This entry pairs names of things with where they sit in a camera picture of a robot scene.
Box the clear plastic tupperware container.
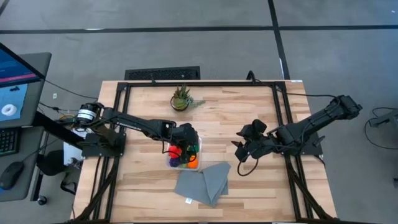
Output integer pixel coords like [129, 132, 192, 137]
[164, 135, 202, 171]

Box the white box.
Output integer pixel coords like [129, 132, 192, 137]
[63, 141, 83, 166]

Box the black floor vent grate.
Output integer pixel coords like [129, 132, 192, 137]
[124, 65, 201, 81]

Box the black computer mouse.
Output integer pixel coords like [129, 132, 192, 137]
[0, 161, 24, 190]

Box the black monitor cable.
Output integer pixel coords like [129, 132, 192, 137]
[43, 79, 100, 101]

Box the computer monitor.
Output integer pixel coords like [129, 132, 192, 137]
[0, 42, 52, 129]

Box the grey cloth with label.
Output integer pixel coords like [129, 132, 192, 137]
[174, 161, 232, 208]

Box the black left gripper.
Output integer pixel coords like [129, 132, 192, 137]
[174, 123, 200, 165]

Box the red toy pepper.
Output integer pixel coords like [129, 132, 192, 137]
[169, 145, 183, 159]

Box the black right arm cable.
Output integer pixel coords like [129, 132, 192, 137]
[237, 92, 340, 177]

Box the grey floor device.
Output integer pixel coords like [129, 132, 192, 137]
[369, 111, 398, 128]

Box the black keyboard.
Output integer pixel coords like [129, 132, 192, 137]
[0, 127, 21, 156]

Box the grey desk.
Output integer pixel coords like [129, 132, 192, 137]
[0, 126, 46, 202]

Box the potted succulent plant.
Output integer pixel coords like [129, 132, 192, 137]
[170, 84, 206, 112]

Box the black rounded object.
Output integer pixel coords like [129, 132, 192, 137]
[36, 149, 68, 177]

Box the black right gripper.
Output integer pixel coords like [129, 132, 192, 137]
[231, 119, 277, 162]

